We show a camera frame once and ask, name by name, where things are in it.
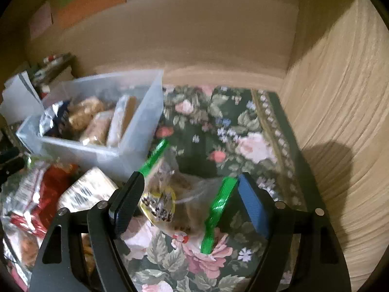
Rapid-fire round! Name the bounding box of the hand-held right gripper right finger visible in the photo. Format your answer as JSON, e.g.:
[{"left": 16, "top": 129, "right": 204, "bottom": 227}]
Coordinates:
[{"left": 237, "top": 173, "right": 339, "bottom": 292}]

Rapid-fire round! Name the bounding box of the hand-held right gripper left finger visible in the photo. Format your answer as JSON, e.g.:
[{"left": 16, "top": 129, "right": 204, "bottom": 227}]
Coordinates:
[{"left": 29, "top": 172, "right": 145, "bottom": 292}]

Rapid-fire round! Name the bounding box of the clear zip bag green seal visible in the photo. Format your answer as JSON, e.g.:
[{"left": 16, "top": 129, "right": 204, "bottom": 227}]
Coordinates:
[{"left": 138, "top": 138, "right": 239, "bottom": 254}]

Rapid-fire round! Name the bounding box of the clear plastic storage bin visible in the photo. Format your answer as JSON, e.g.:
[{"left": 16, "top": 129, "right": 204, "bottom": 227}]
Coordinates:
[{"left": 17, "top": 69, "right": 165, "bottom": 183}]

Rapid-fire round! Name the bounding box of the clear bag of orange snacks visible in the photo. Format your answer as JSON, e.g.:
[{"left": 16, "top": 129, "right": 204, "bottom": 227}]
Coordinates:
[{"left": 2, "top": 227, "right": 41, "bottom": 270}]

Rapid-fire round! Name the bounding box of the white barcode snack packet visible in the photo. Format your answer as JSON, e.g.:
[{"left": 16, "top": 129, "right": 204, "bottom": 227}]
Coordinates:
[{"left": 57, "top": 167, "right": 120, "bottom": 213}]

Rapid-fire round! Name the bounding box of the floral tablecloth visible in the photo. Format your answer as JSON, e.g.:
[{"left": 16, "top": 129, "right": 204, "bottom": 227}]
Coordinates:
[{"left": 122, "top": 85, "right": 323, "bottom": 292}]

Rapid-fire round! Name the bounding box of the red snack packet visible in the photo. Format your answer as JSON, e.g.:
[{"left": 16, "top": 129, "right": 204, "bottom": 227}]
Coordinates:
[{"left": 2, "top": 162, "right": 80, "bottom": 241}]

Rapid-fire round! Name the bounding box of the clear packet of brown cookies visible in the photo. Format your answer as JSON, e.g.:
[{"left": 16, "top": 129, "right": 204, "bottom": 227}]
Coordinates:
[{"left": 80, "top": 110, "right": 115, "bottom": 146}]

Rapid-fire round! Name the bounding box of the clear wrapped wafer packet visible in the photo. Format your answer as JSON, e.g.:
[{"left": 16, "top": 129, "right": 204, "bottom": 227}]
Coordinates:
[{"left": 106, "top": 95, "right": 139, "bottom": 147}]

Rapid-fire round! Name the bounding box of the golden brown snack packet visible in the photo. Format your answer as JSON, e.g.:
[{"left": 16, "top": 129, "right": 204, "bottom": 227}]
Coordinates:
[{"left": 67, "top": 97, "right": 106, "bottom": 132}]

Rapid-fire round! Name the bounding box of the silver foil snack packet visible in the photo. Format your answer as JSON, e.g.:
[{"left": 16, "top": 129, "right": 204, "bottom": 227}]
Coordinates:
[{"left": 39, "top": 101, "right": 73, "bottom": 137}]

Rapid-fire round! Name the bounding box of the wooden cabinet panel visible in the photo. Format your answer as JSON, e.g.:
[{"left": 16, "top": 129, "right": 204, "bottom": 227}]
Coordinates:
[{"left": 278, "top": 0, "right": 389, "bottom": 289}]

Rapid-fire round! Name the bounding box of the pink paper sheet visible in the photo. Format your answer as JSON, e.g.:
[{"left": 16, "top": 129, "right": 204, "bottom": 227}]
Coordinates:
[{"left": 29, "top": 1, "right": 54, "bottom": 41}]

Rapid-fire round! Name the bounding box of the orange paper sheet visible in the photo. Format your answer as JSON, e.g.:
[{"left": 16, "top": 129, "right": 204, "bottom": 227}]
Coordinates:
[{"left": 55, "top": 0, "right": 127, "bottom": 31}]

